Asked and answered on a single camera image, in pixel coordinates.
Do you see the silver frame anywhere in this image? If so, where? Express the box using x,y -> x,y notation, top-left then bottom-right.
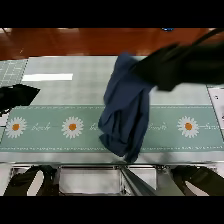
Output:
0,161 -> 224,197

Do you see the navy blue T-shirt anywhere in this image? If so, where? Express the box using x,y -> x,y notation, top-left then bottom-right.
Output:
97,51 -> 158,165

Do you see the black cable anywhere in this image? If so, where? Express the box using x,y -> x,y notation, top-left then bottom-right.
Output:
190,28 -> 224,48

